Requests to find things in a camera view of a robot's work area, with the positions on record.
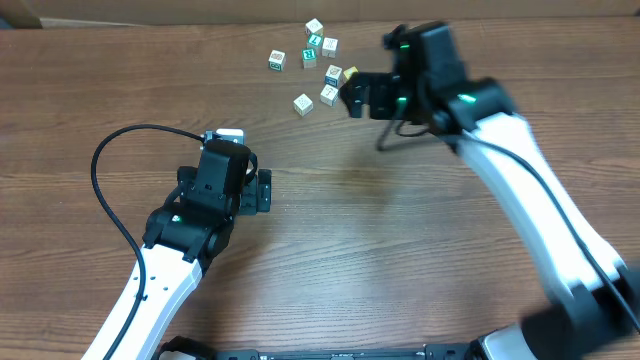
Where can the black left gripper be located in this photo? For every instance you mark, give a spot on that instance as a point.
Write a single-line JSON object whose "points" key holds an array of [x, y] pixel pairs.
{"points": [[256, 193]]}

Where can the top white ball block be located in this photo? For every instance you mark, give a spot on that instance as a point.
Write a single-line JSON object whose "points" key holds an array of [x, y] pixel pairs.
{"points": [[314, 26]]}

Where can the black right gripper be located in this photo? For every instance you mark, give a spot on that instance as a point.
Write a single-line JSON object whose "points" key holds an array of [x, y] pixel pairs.
{"points": [[379, 87]]}

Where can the green letter R block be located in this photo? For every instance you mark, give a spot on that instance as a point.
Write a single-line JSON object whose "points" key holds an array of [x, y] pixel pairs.
{"points": [[309, 58]]}

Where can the yellow letter S block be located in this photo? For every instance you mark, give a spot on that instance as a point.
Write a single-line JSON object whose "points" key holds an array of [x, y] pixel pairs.
{"points": [[303, 105]]}

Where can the blue sided white block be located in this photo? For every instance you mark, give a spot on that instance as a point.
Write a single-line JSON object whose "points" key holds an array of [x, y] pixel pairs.
{"points": [[332, 76]]}

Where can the white umbrella block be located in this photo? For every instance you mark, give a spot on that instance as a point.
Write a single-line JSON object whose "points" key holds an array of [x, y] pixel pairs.
{"points": [[329, 47]]}

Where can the yellow top centre block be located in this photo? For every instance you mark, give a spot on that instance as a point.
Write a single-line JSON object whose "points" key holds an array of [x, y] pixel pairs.
{"points": [[348, 73]]}

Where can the green letter L block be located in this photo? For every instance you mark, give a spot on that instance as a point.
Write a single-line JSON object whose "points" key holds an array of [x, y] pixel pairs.
{"points": [[314, 41]]}

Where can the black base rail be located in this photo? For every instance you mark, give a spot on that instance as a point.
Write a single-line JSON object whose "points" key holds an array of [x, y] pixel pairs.
{"points": [[188, 349]]}

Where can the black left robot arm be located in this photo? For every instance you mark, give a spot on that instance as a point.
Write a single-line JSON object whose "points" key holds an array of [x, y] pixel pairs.
{"points": [[180, 241]]}

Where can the white blue edged block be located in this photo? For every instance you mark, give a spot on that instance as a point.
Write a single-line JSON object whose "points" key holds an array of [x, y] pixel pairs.
{"points": [[329, 95]]}

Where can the green letter B block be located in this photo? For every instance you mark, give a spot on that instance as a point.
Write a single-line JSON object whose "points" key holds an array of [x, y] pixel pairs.
{"points": [[277, 60]]}

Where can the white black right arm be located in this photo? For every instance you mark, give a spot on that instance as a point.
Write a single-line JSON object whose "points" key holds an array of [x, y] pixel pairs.
{"points": [[594, 296]]}

